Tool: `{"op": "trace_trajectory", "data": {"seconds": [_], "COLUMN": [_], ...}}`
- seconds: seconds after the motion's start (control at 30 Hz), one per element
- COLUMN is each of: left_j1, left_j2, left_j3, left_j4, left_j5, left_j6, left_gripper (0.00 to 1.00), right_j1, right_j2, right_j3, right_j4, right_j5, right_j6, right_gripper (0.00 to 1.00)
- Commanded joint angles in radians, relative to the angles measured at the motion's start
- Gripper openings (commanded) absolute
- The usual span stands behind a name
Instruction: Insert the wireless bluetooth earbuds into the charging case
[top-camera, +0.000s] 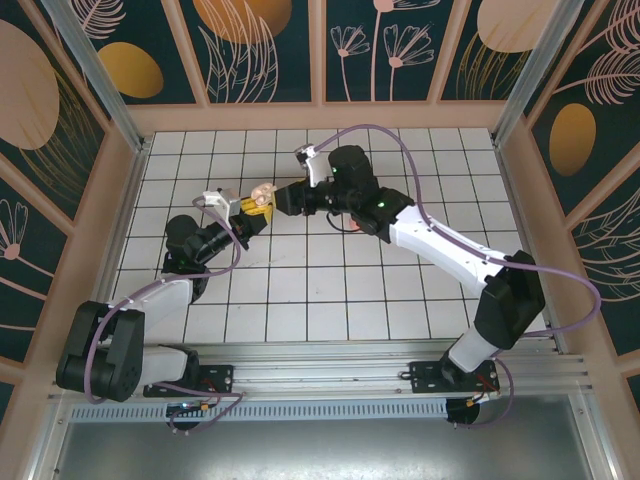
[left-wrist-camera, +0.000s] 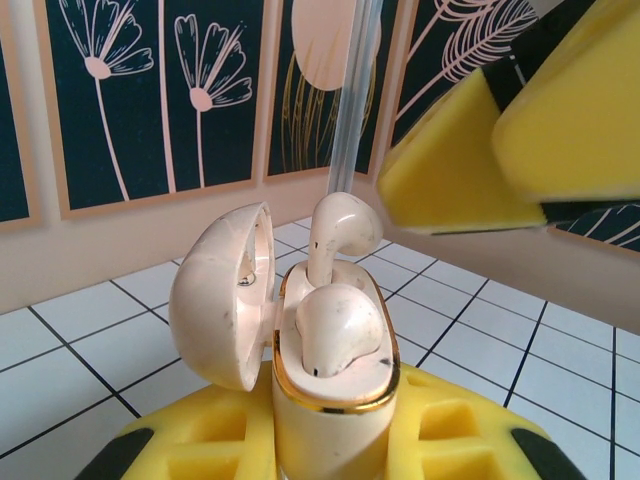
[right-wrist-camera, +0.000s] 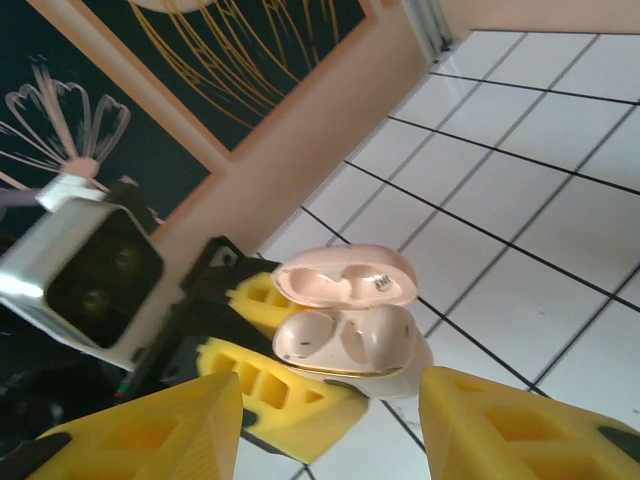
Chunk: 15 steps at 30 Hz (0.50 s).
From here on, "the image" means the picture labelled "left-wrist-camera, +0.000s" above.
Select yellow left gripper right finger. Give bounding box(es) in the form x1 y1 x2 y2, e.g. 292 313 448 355
384 362 586 480

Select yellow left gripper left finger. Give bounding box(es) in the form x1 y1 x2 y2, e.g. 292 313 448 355
102 382 281 480

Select beige wireless earbud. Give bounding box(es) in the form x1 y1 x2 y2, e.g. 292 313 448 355
305 192 385 289
294 284 389 377

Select beige earbud charging case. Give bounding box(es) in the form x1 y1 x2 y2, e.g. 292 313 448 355
168 200 403 480

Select dark panel leaves orange oval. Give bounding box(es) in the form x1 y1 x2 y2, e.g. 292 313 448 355
389 0 546 151

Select dark panel beige circle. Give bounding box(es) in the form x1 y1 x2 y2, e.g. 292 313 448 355
263 0 386 184

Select dark panel pink flowers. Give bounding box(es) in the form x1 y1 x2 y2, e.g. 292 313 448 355
47 0 259 221

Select aluminium corner post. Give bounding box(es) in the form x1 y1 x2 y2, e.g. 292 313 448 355
327 0 386 201

